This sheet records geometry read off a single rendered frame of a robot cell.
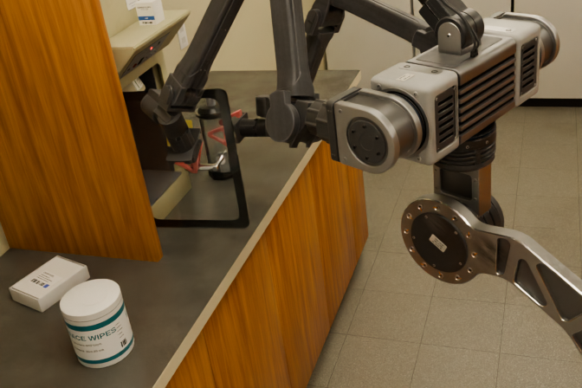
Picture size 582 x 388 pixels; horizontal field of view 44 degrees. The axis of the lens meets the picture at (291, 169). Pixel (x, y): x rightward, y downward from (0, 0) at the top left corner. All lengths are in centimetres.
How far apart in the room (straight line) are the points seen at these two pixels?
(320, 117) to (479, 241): 41
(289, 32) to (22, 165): 92
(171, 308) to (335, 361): 128
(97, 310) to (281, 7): 73
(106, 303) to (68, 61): 58
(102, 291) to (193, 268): 34
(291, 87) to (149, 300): 72
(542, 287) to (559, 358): 154
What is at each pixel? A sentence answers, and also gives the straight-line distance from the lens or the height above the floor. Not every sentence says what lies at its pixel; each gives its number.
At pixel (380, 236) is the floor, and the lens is 363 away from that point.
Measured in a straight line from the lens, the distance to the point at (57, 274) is 196.
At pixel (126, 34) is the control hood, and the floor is 151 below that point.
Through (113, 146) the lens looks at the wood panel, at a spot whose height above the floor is 128.
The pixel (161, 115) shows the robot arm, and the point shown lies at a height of 138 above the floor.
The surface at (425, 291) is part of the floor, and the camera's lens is 325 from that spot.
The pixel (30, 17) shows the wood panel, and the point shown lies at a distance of 180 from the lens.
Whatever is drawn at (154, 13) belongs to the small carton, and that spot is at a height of 154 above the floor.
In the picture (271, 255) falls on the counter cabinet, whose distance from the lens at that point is 222.
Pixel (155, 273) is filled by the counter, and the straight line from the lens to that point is 192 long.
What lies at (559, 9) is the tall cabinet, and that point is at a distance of 473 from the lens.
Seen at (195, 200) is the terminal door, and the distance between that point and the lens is 192.
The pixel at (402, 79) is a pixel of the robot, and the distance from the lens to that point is 128.
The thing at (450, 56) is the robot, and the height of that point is 153.
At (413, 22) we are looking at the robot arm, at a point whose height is 148.
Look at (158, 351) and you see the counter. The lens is 167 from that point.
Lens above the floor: 199
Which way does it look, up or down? 27 degrees down
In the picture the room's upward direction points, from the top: 8 degrees counter-clockwise
